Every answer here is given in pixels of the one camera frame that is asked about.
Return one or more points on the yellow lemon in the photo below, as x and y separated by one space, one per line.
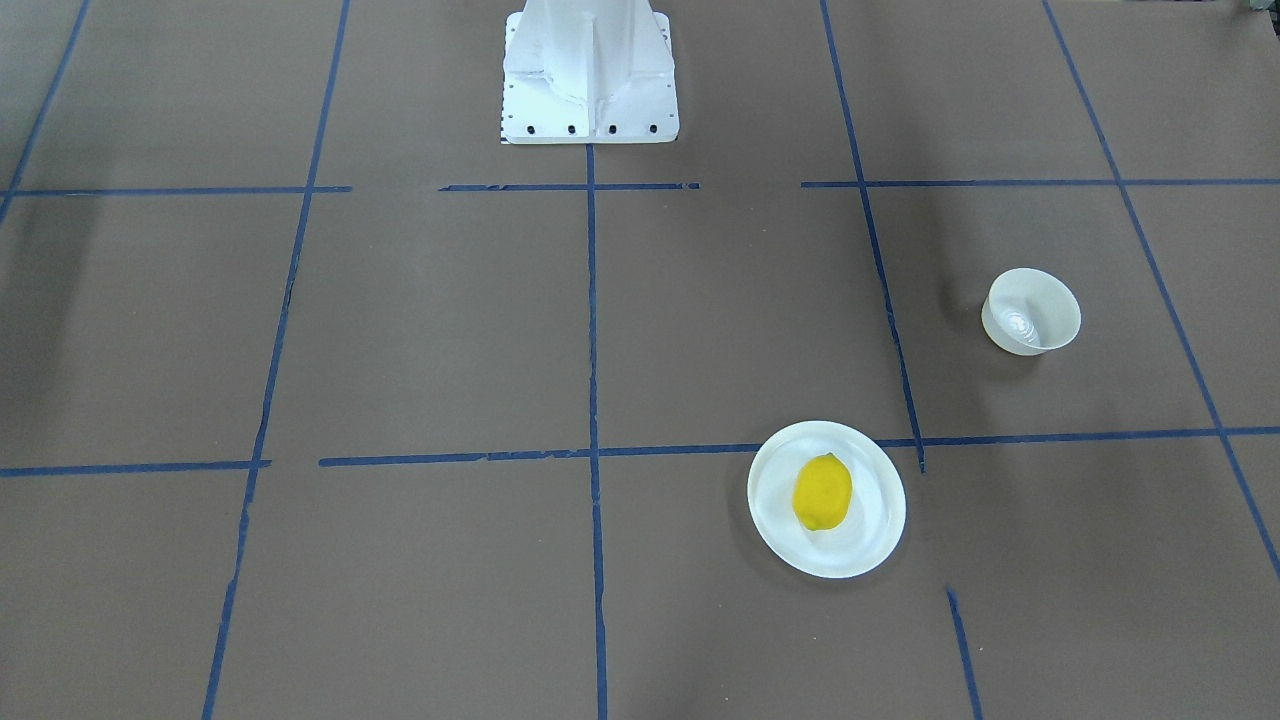
823 493

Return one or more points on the white round plate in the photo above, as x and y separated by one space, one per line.
873 524

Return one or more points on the white small bowl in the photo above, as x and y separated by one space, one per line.
1028 312

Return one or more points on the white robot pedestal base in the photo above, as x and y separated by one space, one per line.
588 72

